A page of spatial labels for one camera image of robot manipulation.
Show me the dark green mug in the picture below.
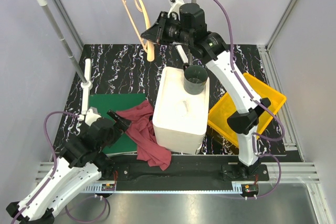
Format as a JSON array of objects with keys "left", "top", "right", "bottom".
[{"left": 183, "top": 63, "right": 208, "bottom": 95}]

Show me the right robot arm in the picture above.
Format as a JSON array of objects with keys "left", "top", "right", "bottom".
[{"left": 141, "top": 3, "right": 271, "bottom": 180}]

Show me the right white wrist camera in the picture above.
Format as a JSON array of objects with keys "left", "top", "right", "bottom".
[{"left": 167, "top": 0, "right": 185, "bottom": 20}]

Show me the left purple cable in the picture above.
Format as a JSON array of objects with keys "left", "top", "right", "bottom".
[{"left": 10, "top": 111, "right": 79, "bottom": 224}]

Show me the aluminium frame post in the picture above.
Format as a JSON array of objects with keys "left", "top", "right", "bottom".
[{"left": 265, "top": 0, "right": 299, "bottom": 51}]

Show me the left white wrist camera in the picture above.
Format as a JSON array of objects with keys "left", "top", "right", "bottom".
[{"left": 78, "top": 107, "right": 101, "bottom": 126}]

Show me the green binder folder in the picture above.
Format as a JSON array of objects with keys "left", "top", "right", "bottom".
[{"left": 89, "top": 93, "right": 146, "bottom": 156}]

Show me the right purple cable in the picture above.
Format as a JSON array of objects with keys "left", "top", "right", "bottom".
[{"left": 178, "top": 0, "right": 286, "bottom": 190}]

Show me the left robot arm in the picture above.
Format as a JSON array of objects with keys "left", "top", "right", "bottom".
[{"left": 6, "top": 108, "right": 131, "bottom": 223}]

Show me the white styrofoam box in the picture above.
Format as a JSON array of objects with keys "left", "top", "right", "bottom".
[{"left": 152, "top": 67, "right": 210, "bottom": 155}]

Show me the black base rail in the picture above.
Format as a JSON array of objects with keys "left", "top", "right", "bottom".
[{"left": 112, "top": 154, "right": 269, "bottom": 193}]

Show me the beige wooden clothes hanger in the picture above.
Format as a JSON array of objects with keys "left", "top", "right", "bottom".
[{"left": 115, "top": 0, "right": 155, "bottom": 62}]

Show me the yellow plastic bin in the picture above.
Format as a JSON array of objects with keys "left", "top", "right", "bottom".
[{"left": 207, "top": 72, "right": 287, "bottom": 151}]

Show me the purple cable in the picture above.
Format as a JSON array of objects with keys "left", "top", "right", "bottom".
[
  {"left": 178, "top": 0, "right": 286, "bottom": 190},
  {"left": 10, "top": 111, "right": 79, "bottom": 224}
]

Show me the maroon tank top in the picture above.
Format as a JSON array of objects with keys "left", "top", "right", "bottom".
[{"left": 117, "top": 100, "right": 172, "bottom": 171}]

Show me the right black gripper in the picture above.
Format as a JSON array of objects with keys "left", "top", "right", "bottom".
[{"left": 141, "top": 12, "right": 192, "bottom": 46}]

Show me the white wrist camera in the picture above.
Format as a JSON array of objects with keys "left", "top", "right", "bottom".
[
  {"left": 78, "top": 107, "right": 101, "bottom": 126},
  {"left": 167, "top": 0, "right": 185, "bottom": 20}
]

